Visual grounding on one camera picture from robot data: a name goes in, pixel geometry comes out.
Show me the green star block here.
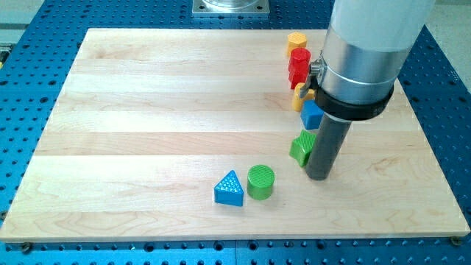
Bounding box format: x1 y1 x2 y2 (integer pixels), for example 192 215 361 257
289 130 316 167

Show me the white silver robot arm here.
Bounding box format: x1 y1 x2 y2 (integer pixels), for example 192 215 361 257
296 0 435 121

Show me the blue cube block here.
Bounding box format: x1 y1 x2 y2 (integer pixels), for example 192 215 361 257
300 100 324 130

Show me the green cylinder block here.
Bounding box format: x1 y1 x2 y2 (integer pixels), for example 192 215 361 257
247 164 275 200

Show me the blue triangle block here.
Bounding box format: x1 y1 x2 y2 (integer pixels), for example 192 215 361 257
213 170 244 207

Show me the yellow block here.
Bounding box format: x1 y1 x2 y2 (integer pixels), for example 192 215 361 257
291 82 314 112

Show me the wooden board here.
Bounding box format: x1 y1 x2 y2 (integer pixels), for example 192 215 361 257
1 29 470 242

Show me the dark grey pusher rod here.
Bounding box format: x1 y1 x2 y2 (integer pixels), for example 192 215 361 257
305 114 351 180

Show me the red block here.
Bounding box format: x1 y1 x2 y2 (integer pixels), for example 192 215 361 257
288 48 311 90

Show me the orange hexagon block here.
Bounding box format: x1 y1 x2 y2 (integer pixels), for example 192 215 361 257
286 32 308 57

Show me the blue perforated table plate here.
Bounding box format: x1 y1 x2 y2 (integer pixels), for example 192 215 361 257
1 1 470 264

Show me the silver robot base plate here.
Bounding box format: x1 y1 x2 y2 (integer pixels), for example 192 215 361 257
192 0 270 16

